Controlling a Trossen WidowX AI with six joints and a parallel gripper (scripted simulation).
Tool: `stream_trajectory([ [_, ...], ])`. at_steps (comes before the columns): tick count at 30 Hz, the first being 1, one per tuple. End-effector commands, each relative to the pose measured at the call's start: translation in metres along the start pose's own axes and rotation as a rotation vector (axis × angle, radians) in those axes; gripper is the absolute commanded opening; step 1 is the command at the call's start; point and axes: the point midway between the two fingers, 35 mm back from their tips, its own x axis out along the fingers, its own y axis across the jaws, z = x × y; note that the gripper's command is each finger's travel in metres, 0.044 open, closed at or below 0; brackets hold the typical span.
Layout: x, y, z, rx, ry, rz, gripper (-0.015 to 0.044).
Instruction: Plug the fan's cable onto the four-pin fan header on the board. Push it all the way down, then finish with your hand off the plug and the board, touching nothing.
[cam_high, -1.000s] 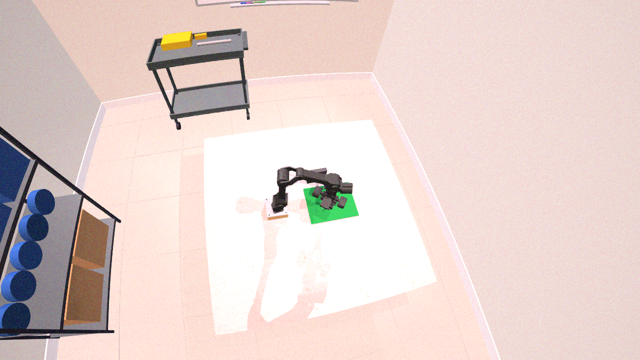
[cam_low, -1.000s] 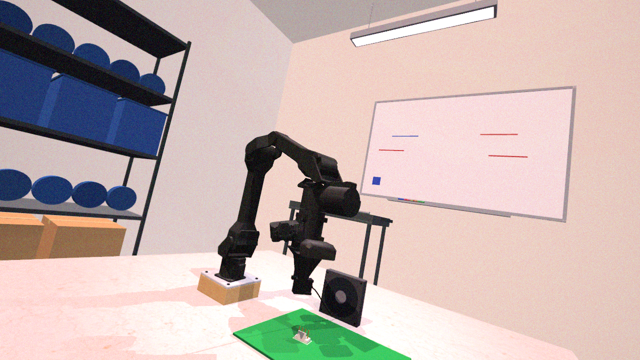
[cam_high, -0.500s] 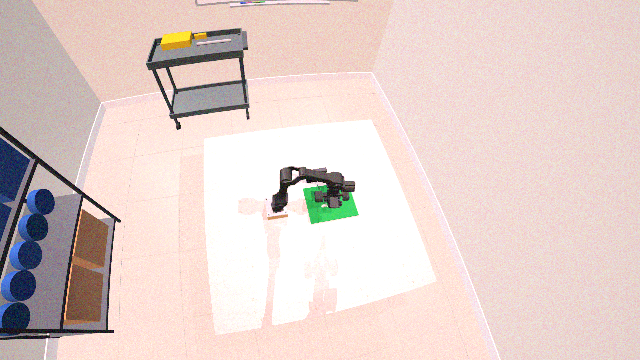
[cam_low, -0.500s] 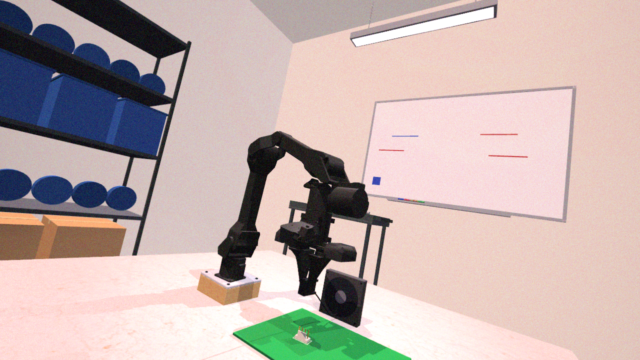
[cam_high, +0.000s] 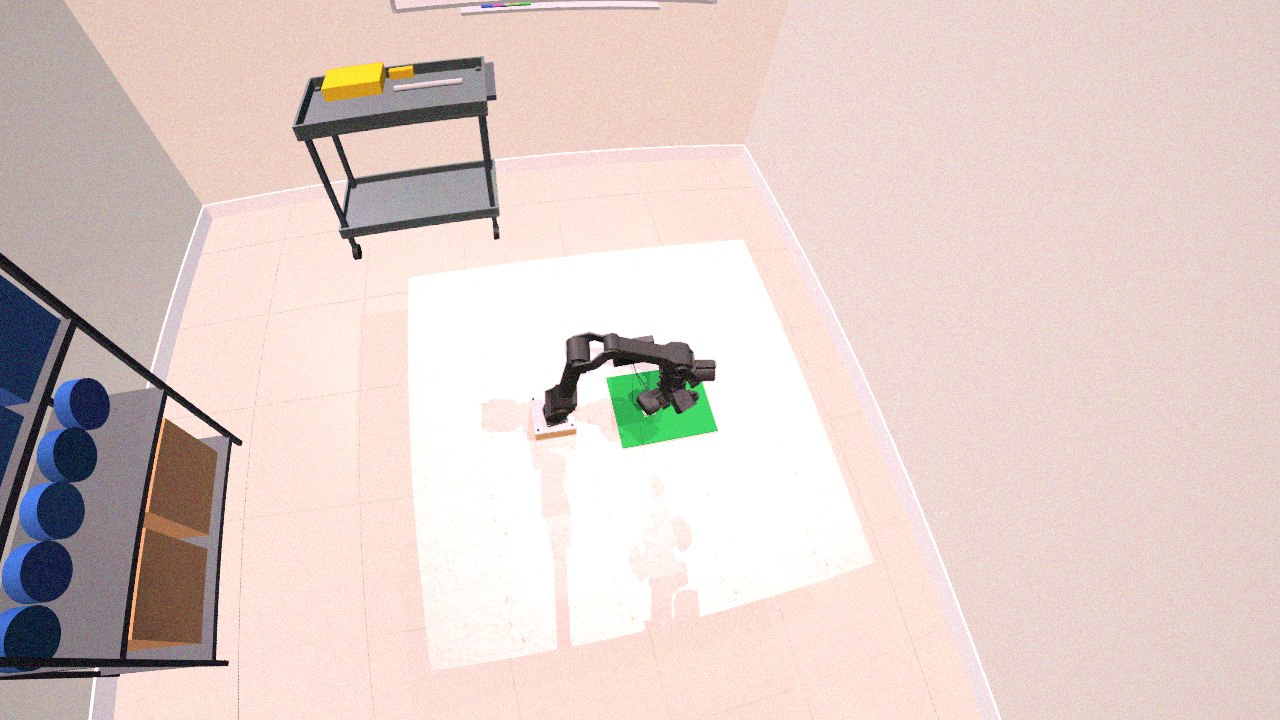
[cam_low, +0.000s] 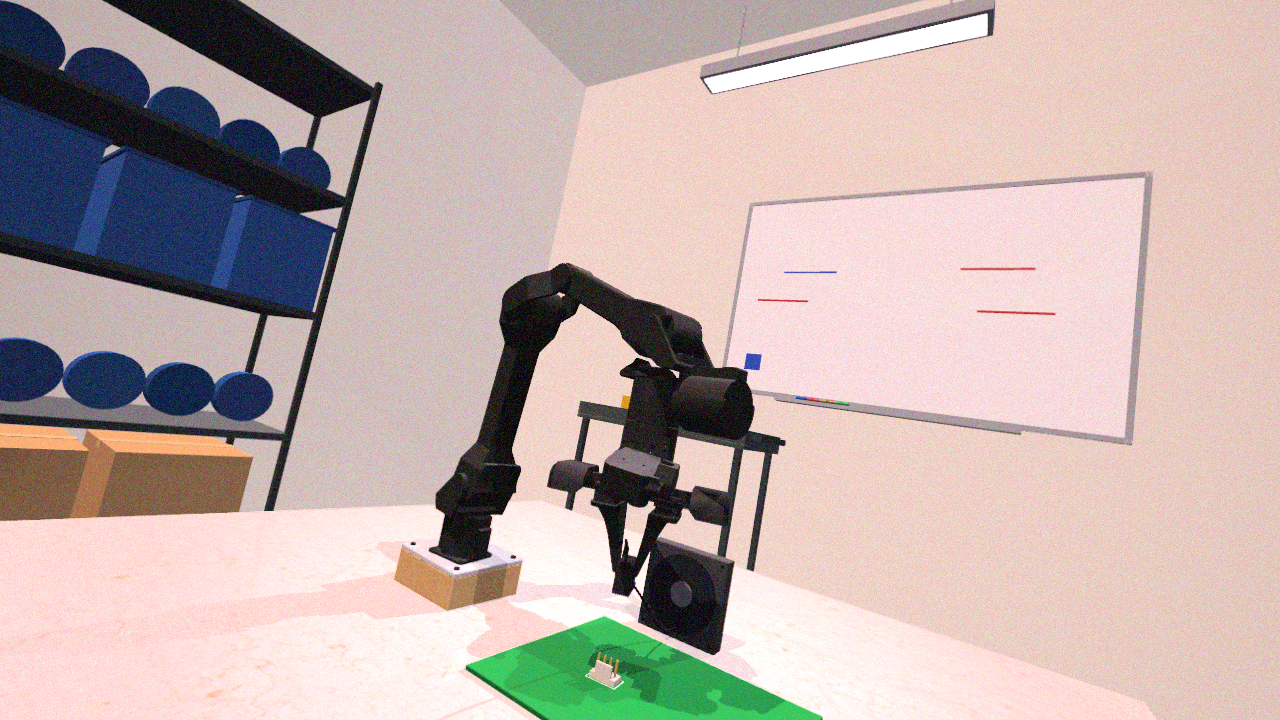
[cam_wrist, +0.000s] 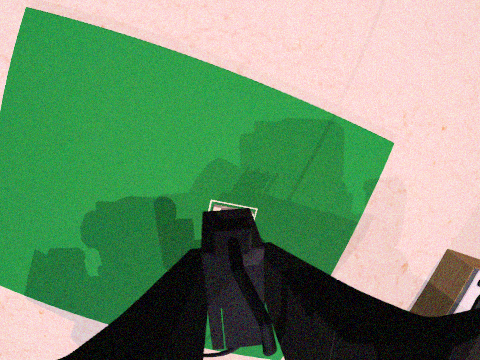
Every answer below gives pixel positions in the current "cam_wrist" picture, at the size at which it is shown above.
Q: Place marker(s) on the green circuit board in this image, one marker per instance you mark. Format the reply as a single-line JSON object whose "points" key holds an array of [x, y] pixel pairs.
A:
{"points": [[111, 149]]}

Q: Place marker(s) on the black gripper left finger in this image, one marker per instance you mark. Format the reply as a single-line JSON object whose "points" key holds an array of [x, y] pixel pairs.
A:
{"points": [[167, 323]]}

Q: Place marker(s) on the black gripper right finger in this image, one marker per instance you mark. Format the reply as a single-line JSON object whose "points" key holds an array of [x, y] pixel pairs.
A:
{"points": [[317, 317]]}

